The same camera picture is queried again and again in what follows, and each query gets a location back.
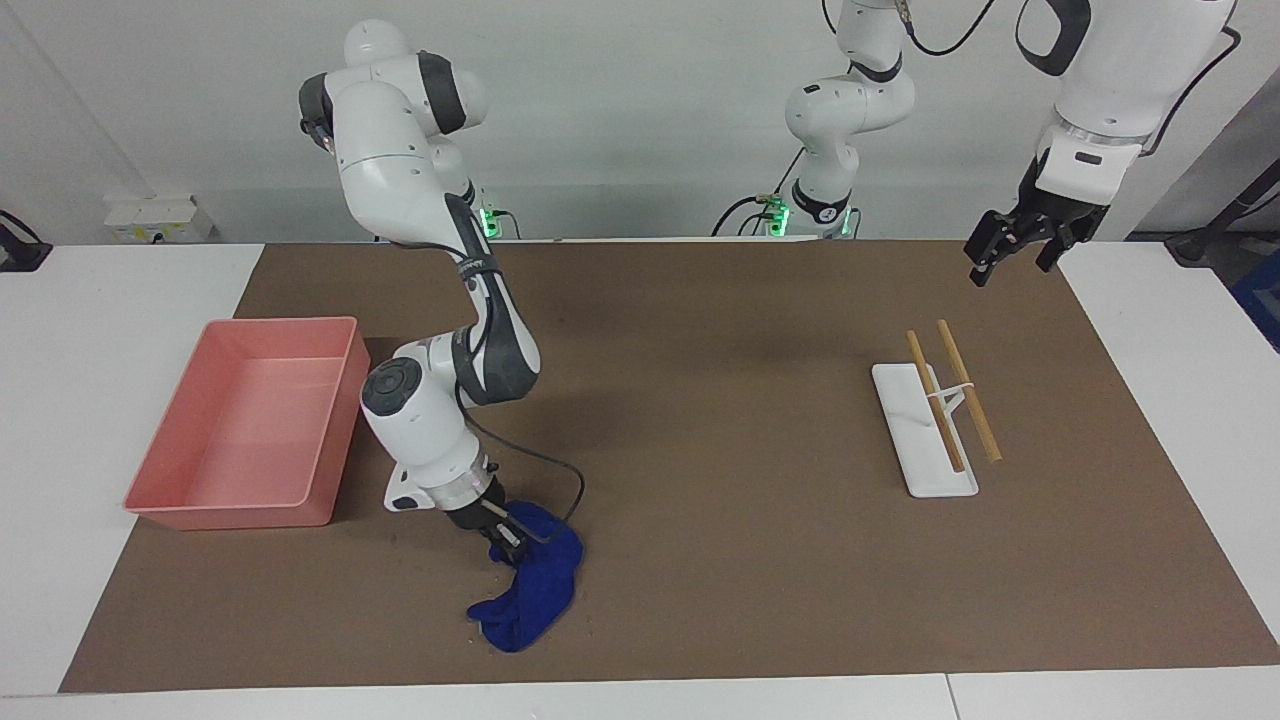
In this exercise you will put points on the white towel rack base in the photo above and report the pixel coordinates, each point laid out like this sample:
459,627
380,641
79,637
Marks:
925,462

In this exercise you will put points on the black stand leg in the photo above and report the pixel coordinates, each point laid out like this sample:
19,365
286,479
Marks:
1195,245

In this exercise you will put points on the pink plastic bin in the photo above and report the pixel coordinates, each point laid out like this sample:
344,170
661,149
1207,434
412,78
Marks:
250,430

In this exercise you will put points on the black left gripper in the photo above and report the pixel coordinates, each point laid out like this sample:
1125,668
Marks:
1040,220

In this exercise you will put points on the blue towel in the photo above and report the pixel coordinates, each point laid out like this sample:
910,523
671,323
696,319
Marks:
540,590

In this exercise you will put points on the wooden rack rod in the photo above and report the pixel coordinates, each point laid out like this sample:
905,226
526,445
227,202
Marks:
935,400
970,393

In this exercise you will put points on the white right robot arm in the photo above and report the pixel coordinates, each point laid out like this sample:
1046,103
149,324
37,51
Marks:
420,420

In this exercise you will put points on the white power strip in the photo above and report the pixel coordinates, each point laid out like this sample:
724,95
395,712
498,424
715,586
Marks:
150,215

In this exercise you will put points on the blue box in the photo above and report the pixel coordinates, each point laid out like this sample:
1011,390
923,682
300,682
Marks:
1262,300

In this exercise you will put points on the brown table mat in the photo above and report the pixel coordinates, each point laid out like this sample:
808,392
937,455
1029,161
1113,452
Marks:
750,550

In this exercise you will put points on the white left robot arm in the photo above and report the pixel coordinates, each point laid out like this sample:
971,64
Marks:
1130,70

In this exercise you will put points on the black clamp mount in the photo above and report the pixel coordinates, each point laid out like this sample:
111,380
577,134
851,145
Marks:
20,255

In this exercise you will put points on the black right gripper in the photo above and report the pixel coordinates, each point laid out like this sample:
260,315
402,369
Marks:
485,515

